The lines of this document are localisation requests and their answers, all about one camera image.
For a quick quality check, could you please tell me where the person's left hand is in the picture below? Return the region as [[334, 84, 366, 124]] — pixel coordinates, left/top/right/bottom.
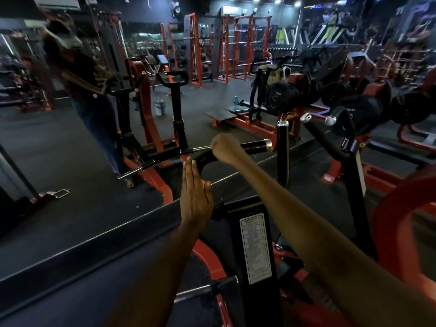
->
[[179, 156, 214, 228]]

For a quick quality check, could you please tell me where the person's right hand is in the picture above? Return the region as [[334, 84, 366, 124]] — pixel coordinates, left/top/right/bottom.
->
[[210, 133, 253, 167]]

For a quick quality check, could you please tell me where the black handle bar chrome cap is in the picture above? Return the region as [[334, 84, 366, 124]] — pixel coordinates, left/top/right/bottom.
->
[[181, 139, 273, 167]]

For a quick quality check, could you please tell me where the person's left forearm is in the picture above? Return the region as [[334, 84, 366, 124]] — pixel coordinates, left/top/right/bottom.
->
[[109, 221, 205, 327]]

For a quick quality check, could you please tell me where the person's right forearm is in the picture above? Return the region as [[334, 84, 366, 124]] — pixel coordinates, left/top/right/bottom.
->
[[235, 156, 436, 327]]

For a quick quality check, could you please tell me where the flat black floor platform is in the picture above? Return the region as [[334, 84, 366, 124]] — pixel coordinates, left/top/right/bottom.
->
[[206, 110, 240, 128]]

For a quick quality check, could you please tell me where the white instruction label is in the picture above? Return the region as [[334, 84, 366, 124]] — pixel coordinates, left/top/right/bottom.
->
[[239, 213, 273, 285]]

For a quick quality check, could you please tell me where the black weight plate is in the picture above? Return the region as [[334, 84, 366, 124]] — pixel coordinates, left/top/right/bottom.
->
[[332, 94, 384, 135], [389, 88, 436, 126], [321, 81, 349, 107], [265, 82, 301, 113]]

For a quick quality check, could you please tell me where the olive backpack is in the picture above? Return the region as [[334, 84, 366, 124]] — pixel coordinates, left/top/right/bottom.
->
[[255, 64, 291, 86]]

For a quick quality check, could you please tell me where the red squat rack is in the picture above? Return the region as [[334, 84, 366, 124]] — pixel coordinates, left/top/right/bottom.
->
[[252, 16, 272, 60], [188, 13, 212, 88], [216, 15, 253, 84]]

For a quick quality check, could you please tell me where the chrome black adjustment bar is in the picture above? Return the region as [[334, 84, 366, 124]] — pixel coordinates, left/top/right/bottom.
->
[[173, 276, 240, 305]]

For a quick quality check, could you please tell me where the red incline bench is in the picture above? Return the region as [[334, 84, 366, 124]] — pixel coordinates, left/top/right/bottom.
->
[[156, 54, 175, 96]]

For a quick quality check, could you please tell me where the dumbbell rack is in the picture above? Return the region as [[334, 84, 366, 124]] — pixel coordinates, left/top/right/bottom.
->
[[267, 46, 299, 60]]

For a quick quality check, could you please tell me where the black chest pad column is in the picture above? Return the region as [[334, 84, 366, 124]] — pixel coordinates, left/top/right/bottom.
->
[[223, 197, 285, 327]]

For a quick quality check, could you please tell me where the yellow black cardio machine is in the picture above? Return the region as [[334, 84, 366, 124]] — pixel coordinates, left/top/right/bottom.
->
[[316, 11, 342, 45]]

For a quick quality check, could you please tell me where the row of ceiling lights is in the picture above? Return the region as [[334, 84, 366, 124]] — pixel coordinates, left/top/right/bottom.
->
[[228, 0, 386, 8]]

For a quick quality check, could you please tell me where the black slanted pole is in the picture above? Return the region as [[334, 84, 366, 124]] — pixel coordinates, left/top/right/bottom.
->
[[0, 143, 40, 201]]

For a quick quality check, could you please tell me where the red storage rack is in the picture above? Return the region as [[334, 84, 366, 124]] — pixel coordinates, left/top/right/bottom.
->
[[0, 30, 52, 113]]

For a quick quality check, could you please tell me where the upright black handle chrome cap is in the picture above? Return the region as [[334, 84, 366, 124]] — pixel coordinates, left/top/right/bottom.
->
[[277, 120, 290, 188]]

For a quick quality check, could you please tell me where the long slanted black handle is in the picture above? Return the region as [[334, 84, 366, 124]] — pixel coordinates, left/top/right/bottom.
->
[[300, 113, 349, 162]]

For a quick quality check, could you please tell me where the short curved black handle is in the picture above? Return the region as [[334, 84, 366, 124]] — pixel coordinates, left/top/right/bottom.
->
[[325, 106, 357, 152]]

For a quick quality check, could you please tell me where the chrome stirrup cable handle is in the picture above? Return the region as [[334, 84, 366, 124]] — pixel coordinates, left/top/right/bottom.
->
[[45, 188, 72, 200]]

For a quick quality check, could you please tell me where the red rowing machine frame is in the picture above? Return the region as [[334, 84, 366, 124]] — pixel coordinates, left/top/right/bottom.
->
[[170, 160, 436, 327]]

